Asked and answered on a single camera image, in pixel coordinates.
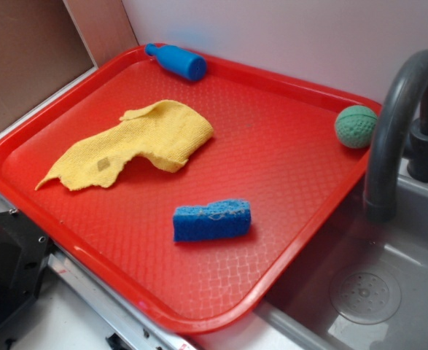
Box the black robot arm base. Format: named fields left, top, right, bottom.
left=0, top=211, right=51, bottom=329

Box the blue sponge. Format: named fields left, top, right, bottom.
left=172, top=199, right=252, bottom=242

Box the yellow cloth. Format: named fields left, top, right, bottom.
left=36, top=100, right=214, bottom=191

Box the red plastic tray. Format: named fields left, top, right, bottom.
left=0, top=47, right=380, bottom=335

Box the blue plastic bottle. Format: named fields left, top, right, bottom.
left=144, top=44, right=207, bottom=82

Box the green textured ball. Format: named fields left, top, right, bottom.
left=334, top=105, right=378, bottom=149

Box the grey plastic sink basin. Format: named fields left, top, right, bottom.
left=255, top=156, right=428, bottom=350

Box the grey toy faucet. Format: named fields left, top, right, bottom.
left=363, top=50, right=428, bottom=222

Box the brown cardboard panel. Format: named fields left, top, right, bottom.
left=0, top=1, right=138, bottom=133

